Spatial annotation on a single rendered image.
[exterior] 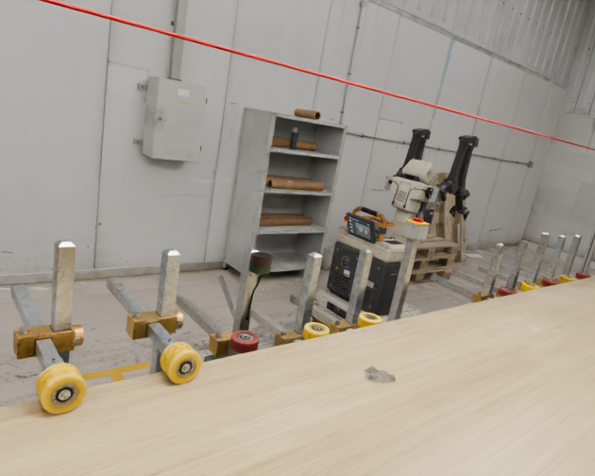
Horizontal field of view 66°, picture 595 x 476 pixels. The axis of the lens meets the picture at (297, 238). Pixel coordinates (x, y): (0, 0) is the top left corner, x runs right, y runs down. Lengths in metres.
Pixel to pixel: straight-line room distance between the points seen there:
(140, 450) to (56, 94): 3.09
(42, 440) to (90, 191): 3.05
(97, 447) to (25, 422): 0.15
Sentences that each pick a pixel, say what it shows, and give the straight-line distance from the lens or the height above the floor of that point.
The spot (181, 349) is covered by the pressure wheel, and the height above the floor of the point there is 0.98.
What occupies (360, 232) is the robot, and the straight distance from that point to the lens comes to 3.30.
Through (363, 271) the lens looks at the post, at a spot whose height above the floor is 1.04.
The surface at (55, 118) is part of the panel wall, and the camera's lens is 3.77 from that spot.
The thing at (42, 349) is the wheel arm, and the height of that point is 0.96.
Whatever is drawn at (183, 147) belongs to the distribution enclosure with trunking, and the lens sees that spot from 3.84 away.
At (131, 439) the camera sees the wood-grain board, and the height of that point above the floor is 0.90.
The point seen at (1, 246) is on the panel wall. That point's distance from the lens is 3.90.
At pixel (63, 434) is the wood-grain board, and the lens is 1.00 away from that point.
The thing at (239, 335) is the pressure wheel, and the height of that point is 0.90.
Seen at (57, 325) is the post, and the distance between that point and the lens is 1.18.
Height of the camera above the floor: 1.52
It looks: 14 degrees down
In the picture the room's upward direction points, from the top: 10 degrees clockwise
